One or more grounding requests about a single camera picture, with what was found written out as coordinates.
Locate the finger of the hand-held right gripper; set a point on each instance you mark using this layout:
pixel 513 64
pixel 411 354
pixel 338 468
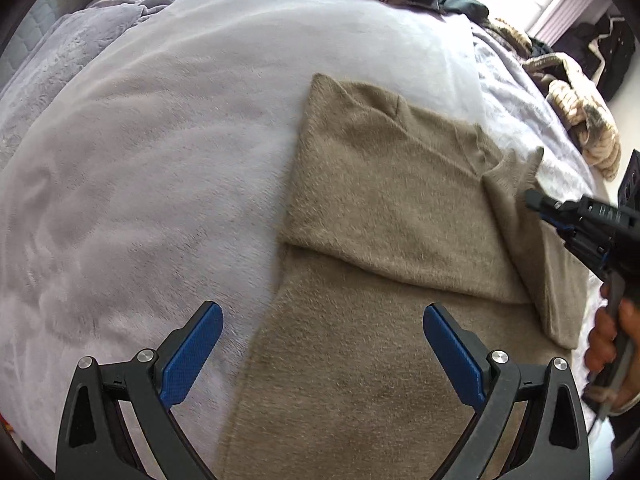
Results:
pixel 550 206

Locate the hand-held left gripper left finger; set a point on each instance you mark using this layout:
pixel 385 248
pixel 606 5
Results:
pixel 192 355

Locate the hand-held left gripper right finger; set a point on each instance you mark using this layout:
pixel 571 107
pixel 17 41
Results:
pixel 452 355

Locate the brown knit sweater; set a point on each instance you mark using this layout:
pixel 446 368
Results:
pixel 390 200

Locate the dark green clothes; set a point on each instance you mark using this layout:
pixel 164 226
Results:
pixel 462 5

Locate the person's right hand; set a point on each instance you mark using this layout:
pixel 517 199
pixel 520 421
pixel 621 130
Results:
pixel 602 340

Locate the black speaker box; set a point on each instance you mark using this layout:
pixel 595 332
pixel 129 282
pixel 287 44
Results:
pixel 631 177

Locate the beige striped plush blanket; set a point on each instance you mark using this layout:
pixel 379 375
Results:
pixel 580 100

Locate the black and white garment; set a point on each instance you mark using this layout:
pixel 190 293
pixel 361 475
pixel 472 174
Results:
pixel 607 50

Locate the lavender fleece blanket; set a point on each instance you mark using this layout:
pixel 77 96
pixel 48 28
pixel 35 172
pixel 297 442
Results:
pixel 150 160

